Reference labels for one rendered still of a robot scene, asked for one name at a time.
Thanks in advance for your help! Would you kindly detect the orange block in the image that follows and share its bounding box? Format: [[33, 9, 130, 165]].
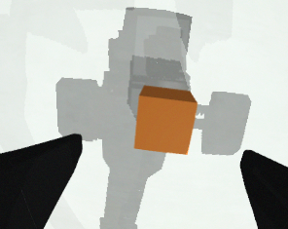
[[134, 86, 198, 155]]

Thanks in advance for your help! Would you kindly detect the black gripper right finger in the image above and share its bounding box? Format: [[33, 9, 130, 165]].
[[239, 149, 288, 229]]

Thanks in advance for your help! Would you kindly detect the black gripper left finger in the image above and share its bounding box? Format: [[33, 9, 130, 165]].
[[0, 133, 84, 229]]

